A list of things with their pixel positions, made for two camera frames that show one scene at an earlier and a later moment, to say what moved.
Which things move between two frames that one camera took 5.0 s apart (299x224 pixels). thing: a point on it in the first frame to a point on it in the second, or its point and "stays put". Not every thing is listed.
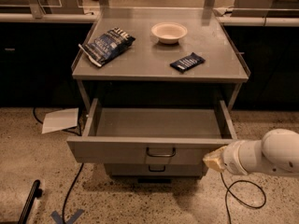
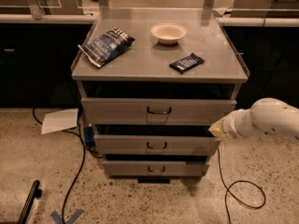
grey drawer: x=153 y=169 to x=155 y=145
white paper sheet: x=60 y=119 stays put
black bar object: x=36 y=192 stays put
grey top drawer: x=152 y=135 to x=155 y=111
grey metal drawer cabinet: x=162 y=85 stays put
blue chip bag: x=108 y=46 stays put
